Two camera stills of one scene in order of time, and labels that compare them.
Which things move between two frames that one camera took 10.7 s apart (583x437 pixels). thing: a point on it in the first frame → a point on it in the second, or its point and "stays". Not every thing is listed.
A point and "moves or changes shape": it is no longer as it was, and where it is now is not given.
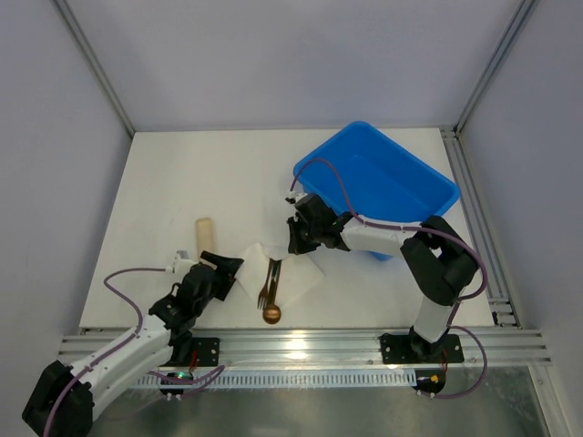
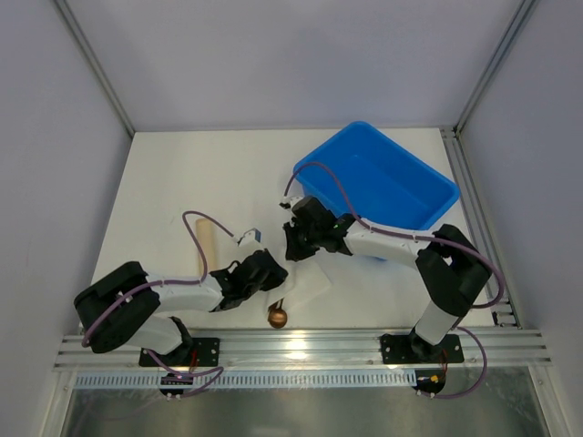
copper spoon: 271,313 moves or changes shape
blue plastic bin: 363,172 stays
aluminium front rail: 345,349 stays
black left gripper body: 219,277 → 271,274
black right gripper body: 297,231 stays
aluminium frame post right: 523,13 stays
